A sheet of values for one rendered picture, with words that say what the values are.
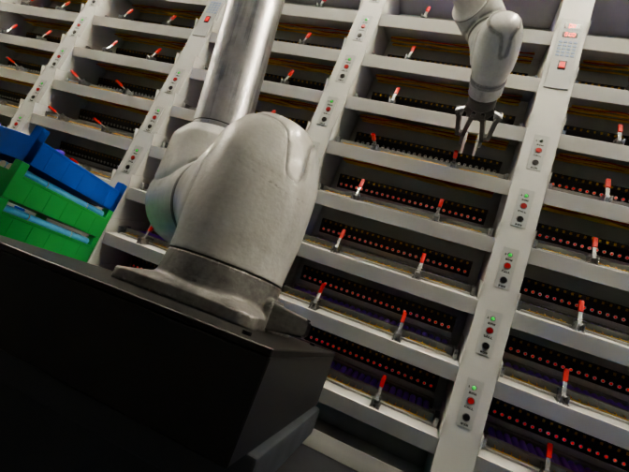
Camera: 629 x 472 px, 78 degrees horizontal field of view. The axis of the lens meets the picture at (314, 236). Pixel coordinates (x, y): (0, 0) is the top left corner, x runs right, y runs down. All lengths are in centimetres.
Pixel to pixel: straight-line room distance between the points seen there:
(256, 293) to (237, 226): 8
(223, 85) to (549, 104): 107
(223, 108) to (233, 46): 11
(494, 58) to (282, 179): 74
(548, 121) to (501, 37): 45
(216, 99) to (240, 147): 24
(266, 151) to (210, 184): 8
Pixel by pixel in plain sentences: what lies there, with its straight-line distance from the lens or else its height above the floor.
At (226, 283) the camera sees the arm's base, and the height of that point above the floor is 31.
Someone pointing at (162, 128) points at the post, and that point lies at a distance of 175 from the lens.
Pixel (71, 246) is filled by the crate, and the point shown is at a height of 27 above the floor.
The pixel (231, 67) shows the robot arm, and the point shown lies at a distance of 75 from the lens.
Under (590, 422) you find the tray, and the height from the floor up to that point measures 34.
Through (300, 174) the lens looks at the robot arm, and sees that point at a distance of 50.
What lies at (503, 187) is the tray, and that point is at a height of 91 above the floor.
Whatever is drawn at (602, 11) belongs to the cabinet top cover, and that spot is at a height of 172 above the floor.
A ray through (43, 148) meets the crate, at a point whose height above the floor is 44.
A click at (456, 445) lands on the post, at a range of 119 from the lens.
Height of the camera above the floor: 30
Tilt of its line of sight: 13 degrees up
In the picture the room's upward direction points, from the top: 22 degrees clockwise
